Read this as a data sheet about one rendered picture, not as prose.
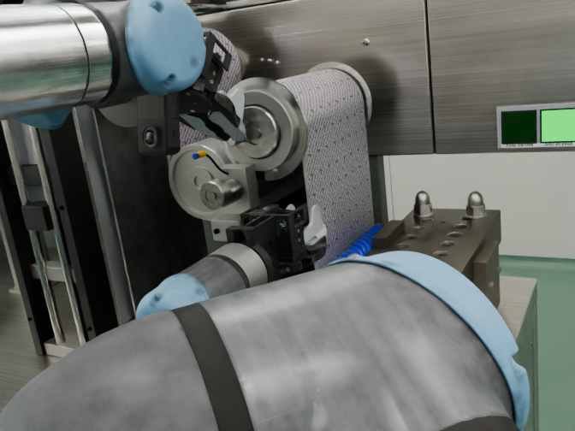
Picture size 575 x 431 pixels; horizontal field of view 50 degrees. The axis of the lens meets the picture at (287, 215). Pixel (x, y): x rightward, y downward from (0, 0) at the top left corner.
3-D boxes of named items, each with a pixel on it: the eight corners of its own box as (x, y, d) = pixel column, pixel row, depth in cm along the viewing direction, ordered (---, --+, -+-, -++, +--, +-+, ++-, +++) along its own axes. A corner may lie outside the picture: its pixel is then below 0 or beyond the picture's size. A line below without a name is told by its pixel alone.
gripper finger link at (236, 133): (267, 108, 85) (230, 70, 78) (257, 145, 83) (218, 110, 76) (249, 109, 87) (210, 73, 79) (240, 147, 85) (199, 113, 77)
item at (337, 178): (316, 280, 91) (302, 157, 86) (372, 229, 110) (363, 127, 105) (318, 280, 90) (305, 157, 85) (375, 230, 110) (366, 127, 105)
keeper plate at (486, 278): (475, 328, 94) (472, 261, 91) (488, 301, 102) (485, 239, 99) (492, 330, 93) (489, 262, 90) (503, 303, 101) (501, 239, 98)
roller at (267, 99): (230, 174, 90) (215, 96, 87) (308, 139, 112) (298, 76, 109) (299, 168, 84) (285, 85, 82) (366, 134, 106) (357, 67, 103)
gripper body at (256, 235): (311, 202, 79) (264, 232, 69) (317, 263, 82) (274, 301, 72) (261, 201, 83) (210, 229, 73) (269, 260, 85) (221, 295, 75)
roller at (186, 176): (174, 218, 99) (162, 145, 95) (256, 179, 120) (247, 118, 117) (237, 221, 93) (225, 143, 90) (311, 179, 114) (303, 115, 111)
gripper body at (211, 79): (237, 59, 78) (182, -4, 68) (221, 118, 75) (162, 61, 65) (189, 64, 82) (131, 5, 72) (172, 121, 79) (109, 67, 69)
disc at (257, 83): (228, 183, 92) (208, 85, 89) (229, 182, 93) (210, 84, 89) (314, 178, 85) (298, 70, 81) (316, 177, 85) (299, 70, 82)
